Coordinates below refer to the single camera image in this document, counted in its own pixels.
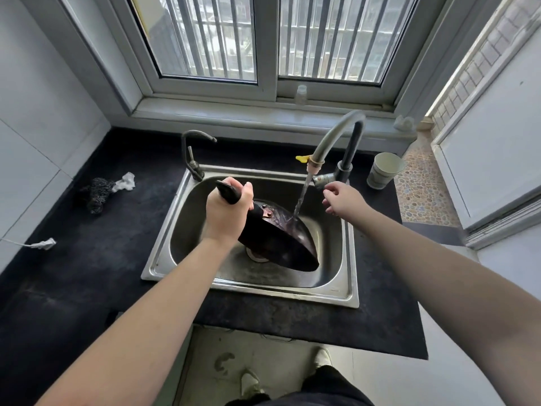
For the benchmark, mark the person's right hand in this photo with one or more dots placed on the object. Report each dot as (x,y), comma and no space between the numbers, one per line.
(346,200)

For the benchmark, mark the person's black clothing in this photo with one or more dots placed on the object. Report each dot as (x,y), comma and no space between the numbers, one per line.
(312,389)

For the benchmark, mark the person's left forearm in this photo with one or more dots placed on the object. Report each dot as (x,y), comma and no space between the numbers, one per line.
(139,325)

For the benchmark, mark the yellow outdoor pipe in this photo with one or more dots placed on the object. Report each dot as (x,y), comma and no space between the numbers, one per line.
(139,12)

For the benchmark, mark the white paper cup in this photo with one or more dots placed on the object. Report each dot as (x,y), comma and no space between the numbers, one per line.
(382,173)

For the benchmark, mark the yellow faucet clip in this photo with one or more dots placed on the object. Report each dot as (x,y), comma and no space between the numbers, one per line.
(302,158)

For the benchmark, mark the person's right white shoe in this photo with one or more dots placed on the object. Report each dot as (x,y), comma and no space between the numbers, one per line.
(323,358)

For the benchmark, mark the row of metal window bars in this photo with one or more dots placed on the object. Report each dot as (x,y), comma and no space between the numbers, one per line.
(198,33)

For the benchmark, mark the person's left hand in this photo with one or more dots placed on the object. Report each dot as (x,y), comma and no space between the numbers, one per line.
(226,215)

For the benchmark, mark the person's left white shoe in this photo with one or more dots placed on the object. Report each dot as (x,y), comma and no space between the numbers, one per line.
(250,382)

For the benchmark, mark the black wok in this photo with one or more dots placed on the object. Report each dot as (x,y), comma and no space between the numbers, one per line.
(279,241)

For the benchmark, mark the small clear bottle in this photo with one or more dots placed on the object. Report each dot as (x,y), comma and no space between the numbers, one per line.
(301,96)

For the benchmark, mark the person's right forearm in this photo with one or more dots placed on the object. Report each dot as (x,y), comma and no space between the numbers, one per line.
(456,287)

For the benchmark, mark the crumpled white cloth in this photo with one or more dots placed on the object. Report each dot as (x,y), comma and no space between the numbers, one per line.
(124,182)

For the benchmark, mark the white sliding door frame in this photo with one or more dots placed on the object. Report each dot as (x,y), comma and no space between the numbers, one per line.
(494,164)

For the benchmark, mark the person's white shoe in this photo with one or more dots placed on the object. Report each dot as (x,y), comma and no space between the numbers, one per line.
(250,382)
(323,358)

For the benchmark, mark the dark steel wool scrubber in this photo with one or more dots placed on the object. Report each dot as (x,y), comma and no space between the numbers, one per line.
(97,196)

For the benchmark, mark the large steel faucet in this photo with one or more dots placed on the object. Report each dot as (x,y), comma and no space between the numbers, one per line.
(334,133)

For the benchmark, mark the thin dark gooseneck faucet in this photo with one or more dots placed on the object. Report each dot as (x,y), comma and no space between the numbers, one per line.
(192,164)

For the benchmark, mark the stainless steel sink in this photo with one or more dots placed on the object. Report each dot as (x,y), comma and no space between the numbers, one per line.
(177,249)

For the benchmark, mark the white window frame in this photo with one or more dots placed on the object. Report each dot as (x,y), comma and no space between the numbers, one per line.
(267,46)

